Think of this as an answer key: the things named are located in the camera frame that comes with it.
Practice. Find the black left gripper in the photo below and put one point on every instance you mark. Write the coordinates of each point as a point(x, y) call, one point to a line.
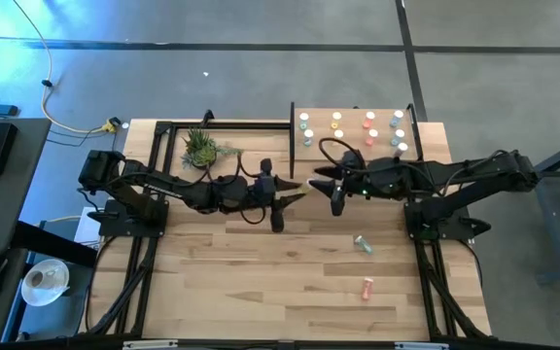
point(263, 192)

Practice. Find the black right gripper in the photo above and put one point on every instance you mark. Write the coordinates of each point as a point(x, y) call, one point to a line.
point(382, 180)

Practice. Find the pink pill bottle white cap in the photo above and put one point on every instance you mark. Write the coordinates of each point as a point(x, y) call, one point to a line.
point(372, 135)
point(367, 289)
point(369, 118)

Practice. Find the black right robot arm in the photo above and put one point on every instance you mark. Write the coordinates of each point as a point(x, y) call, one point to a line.
point(479, 170)

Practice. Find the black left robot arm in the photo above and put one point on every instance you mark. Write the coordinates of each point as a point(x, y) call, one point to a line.
point(163, 187)

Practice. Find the potted succulent plant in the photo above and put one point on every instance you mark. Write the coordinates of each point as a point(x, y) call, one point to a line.
point(202, 154)

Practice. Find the black table clamp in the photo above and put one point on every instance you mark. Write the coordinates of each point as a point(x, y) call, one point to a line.
point(207, 116)

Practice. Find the yellow plug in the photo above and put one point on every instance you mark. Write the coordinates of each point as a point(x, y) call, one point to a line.
point(111, 125)

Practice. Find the white box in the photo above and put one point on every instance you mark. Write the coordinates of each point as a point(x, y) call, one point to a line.
point(81, 226)

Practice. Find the black desk foot bar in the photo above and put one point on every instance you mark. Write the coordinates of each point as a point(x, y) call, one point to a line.
point(56, 245)

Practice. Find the white cup on stool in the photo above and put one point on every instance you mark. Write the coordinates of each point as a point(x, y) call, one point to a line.
point(45, 282)

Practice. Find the black desk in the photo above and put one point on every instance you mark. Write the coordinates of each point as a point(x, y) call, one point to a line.
point(17, 194)

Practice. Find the wooden shelf black frame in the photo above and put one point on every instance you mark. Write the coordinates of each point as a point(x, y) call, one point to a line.
point(382, 121)

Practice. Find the black aluminium table frame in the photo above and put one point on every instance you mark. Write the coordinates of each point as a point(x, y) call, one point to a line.
point(231, 126)

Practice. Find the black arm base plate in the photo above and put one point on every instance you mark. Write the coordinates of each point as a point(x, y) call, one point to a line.
point(115, 226)
point(474, 226)

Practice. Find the silver aluminium bracket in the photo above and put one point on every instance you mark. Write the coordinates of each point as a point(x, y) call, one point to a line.
point(150, 344)
point(421, 345)

